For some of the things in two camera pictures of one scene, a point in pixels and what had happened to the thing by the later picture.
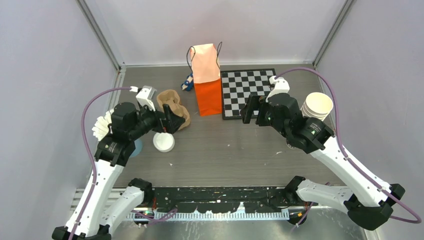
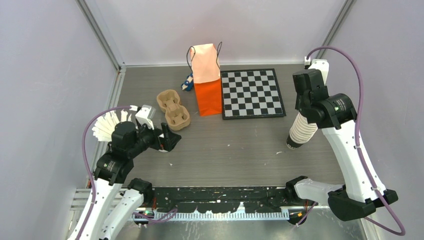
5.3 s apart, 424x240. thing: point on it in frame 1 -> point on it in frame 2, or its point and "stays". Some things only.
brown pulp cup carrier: x=171 y=98 stays
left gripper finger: x=174 y=122 -> x=170 y=138
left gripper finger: x=168 y=112 -> x=165 y=129
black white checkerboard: x=237 y=86 stays
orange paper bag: x=206 y=77 stays
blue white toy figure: x=188 y=83 stays
